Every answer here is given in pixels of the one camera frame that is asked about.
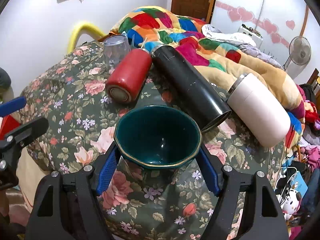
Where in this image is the dark green ceramic cup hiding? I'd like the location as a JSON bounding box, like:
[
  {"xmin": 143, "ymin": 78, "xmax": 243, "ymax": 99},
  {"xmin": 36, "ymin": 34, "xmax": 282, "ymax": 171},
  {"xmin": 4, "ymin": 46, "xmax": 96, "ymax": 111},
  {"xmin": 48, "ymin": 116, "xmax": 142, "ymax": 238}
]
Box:
[{"xmin": 114, "ymin": 105, "xmax": 202, "ymax": 183}]

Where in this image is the clear plastic cup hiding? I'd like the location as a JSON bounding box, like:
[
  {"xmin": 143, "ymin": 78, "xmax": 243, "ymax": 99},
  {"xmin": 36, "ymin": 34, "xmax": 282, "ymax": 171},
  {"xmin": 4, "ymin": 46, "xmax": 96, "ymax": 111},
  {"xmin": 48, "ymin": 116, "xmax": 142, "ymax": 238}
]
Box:
[{"xmin": 104, "ymin": 35, "xmax": 131, "ymax": 67}]

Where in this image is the black white plush toy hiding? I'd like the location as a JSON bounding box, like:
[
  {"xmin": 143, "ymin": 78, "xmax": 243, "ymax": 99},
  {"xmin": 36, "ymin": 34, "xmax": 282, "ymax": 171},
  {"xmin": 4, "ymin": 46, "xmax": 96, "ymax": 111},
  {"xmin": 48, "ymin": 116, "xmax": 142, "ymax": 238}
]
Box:
[{"xmin": 280, "ymin": 189, "xmax": 302, "ymax": 221}]

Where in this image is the pile of clothes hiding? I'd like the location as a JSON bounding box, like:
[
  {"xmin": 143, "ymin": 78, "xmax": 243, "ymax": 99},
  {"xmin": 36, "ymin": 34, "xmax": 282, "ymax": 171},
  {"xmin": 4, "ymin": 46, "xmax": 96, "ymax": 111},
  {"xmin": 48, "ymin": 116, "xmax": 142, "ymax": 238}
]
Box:
[{"xmin": 297, "ymin": 84, "xmax": 319, "ymax": 171}]

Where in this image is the white thermos bottle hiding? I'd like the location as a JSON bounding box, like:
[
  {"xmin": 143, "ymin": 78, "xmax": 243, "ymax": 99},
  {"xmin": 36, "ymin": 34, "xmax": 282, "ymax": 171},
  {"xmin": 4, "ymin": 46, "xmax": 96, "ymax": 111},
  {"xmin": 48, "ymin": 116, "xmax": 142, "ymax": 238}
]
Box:
[{"xmin": 227, "ymin": 73, "xmax": 291, "ymax": 148}]

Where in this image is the red thermos bottle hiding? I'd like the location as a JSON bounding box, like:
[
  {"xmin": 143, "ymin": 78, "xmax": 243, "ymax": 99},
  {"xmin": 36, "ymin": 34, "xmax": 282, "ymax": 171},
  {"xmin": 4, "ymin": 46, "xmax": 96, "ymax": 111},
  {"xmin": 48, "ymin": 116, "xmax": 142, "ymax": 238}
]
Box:
[{"xmin": 106, "ymin": 48, "xmax": 152, "ymax": 103}]

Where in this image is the black thermos bottle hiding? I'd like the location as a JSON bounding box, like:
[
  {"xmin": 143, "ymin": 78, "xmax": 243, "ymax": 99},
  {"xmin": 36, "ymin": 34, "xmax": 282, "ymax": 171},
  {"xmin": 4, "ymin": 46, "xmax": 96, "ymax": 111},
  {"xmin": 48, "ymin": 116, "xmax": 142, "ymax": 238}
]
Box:
[{"xmin": 151, "ymin": 45, "xmax": 232, "ymax": 132}]

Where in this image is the colourful patchwork blanket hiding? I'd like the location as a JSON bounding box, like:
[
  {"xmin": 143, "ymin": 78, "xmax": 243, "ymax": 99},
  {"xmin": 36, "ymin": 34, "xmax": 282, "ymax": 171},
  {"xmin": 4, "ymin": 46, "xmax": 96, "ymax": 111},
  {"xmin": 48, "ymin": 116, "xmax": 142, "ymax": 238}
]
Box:
[{"xmin": 110, "ymin": 6, "xmax": 305, "ymax": 148}]

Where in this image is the standing electric fan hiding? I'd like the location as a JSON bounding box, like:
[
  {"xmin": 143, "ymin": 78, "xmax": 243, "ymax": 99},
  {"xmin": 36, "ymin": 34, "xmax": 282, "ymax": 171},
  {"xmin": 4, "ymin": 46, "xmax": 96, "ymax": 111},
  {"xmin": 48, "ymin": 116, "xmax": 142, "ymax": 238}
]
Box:
[{"xmin": 283, "ymin": 36, "xmax": 311, "ymax": 70}]

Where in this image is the white grey bundled quilt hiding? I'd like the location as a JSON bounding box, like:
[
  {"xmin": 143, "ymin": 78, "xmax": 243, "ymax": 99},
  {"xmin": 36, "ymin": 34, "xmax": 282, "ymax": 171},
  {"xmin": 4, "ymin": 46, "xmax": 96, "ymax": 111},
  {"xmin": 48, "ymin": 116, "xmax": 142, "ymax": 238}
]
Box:
[{"xmin": 201, "ymin": 24, "xmax": 283, "ymax": 69}]

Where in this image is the white small cabinet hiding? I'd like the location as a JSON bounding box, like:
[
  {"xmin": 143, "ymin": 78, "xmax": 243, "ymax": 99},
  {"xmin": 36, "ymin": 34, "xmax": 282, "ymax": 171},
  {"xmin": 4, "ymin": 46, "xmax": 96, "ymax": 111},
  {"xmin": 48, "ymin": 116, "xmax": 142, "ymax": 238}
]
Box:
[{"xmin": 238, "ymin": 24, "xmax": 263, "ymax": 49}]

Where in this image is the white sliding wardrobe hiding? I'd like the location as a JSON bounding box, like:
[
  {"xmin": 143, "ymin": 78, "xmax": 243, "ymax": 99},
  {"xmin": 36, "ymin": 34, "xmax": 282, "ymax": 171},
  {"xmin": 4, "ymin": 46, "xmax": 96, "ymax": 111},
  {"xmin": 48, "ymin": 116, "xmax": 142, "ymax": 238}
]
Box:
[{"xmin": 211, "ymin": 0, "xmax": 309, "ymax": 64}]

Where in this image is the yellow padded bed rail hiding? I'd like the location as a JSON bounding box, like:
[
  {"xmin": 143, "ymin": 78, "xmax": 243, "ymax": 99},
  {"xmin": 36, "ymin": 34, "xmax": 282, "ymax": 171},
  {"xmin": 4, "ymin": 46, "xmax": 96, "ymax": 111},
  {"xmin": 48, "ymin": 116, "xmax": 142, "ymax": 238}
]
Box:
[{"xmin": 67, "ymin": 22, "xmax": 106, "ymax": 54}]

